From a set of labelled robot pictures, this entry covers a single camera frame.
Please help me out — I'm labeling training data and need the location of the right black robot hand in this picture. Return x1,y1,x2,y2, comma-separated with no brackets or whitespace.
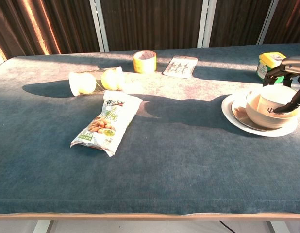
262,57,300,113

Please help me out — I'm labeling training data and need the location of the cream ceramic bowl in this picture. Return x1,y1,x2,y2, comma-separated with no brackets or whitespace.
247,85,300,119

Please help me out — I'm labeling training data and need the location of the white ceramic bowl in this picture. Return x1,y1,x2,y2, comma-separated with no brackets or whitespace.
245,96,300,129

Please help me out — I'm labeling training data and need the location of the green jar with yellow lid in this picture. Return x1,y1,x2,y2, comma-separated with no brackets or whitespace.
256,51,287,84

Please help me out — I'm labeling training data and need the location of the white round plate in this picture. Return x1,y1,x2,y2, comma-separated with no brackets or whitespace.
221,93,299,138

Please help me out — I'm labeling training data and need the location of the white blister pack card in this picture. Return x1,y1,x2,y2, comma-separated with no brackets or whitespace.
163,55,199,79

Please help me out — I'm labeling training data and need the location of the brown curtain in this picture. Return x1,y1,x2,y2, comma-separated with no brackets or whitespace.
0,0,300,63

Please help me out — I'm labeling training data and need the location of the yellow tape roll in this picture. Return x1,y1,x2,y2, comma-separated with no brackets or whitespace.
133,50,157,74

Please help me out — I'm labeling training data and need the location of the white table leg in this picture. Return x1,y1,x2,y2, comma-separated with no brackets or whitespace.
263,220,284,233
33,220,55,233

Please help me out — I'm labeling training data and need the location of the blue-grey table cloth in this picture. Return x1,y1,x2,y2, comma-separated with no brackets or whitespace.
0,43,300,216

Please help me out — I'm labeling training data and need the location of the almond snack bag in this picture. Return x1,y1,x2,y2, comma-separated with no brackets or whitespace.
70,90,144,157

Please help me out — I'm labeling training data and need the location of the white metal frame post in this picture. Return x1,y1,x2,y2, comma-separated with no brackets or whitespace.
256,0,282,45
197,0,217,48
89,0,110,52

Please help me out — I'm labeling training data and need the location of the black cable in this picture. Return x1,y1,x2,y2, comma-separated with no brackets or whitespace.
218,220,234,233

